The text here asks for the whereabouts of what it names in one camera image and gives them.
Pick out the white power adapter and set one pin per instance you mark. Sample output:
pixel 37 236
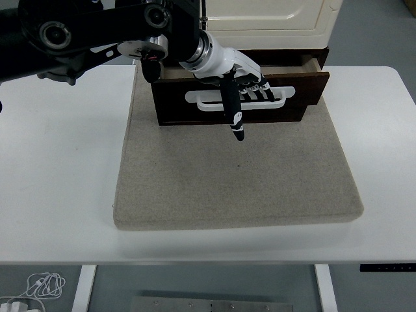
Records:
pixel 14 307

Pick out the black table control panel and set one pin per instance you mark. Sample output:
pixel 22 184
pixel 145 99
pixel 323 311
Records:
pixel 386 267

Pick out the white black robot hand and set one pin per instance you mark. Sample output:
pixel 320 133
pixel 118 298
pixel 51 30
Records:
pixel 224 60

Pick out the white table leg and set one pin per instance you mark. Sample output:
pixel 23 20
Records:
pixel 326 289
pixel 83 289

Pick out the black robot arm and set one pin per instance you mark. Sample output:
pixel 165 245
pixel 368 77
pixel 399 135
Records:
pixel 97 19

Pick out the cream plastic cabinet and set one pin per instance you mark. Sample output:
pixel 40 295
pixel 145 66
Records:
pixel 276 35

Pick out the cardboard box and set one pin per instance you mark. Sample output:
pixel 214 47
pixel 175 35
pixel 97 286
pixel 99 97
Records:
pixel 411 6

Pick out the grey metal plate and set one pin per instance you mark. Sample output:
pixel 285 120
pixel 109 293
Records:
pixel 211 305

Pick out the dark brown wooden drawer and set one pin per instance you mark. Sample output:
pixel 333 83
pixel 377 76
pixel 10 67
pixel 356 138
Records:
pixel 182 110

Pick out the grey fabric mat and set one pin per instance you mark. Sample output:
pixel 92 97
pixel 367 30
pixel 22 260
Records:
pixel 234 182

